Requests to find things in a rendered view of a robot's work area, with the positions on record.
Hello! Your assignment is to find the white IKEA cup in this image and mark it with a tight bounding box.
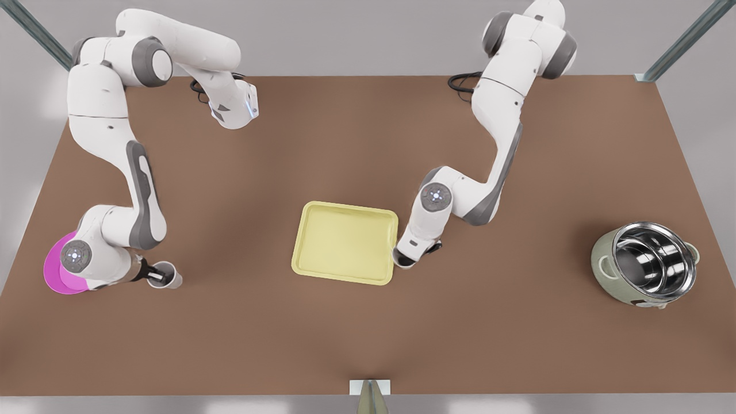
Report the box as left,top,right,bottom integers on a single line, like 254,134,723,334
147,261,183,290

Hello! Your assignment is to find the yellow plastic tray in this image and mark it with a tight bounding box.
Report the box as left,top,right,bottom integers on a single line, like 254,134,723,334
291,201,400,286

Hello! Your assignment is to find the pink plate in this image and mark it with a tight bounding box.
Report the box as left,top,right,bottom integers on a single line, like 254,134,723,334
44,231,93,295

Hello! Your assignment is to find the green pot with steel interior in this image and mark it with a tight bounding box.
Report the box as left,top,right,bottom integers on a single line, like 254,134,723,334
591,222,700,309

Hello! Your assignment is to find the silver frame post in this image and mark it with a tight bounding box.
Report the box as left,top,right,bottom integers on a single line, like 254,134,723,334
634,0,736,83
350,379,392,414
0,0,73,71

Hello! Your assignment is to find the black cable loop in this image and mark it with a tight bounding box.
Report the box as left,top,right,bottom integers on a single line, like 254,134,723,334
190,72,248,105
448,71,484,105

